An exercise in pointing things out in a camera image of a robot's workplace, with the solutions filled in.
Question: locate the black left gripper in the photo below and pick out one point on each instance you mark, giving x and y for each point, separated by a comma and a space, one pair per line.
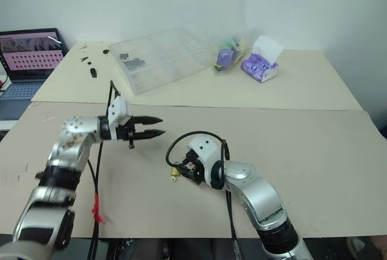
125, 133

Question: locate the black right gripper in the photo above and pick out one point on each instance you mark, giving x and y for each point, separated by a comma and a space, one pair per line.
195, 170

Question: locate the small yellow connector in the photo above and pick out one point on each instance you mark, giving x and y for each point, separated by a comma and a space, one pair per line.
175, 171

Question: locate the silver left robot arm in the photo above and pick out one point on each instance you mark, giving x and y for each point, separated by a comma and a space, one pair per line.
75, 127

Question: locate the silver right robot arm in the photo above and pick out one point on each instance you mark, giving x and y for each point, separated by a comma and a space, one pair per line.
257, 187

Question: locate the black parts in clear box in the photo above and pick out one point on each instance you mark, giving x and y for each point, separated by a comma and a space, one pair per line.
132, 62

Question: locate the clear plastic organizer box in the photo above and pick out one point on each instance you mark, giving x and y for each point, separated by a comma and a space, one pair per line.
169, 60

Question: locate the small black cylinder part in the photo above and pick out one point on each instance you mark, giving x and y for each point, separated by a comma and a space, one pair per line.
92, 72

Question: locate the small black flat part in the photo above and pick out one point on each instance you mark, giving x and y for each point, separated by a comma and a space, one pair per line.
85, 60

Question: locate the clear bag of colourful items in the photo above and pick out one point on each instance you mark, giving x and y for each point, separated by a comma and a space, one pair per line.
225, 57

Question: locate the purple tissue pack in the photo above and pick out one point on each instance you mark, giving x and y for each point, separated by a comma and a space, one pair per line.
257, 65

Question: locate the open laptop computer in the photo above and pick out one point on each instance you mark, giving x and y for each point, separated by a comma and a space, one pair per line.
30, 51

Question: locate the grey shoe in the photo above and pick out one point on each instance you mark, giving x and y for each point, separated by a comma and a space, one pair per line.
359, 246

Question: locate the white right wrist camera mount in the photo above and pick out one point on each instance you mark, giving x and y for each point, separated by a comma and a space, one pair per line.
204, 149

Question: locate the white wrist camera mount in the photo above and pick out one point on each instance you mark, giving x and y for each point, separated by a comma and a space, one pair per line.
118, 112
204, 149

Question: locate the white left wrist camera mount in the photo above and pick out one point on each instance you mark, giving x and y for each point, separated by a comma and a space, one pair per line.
118, 112

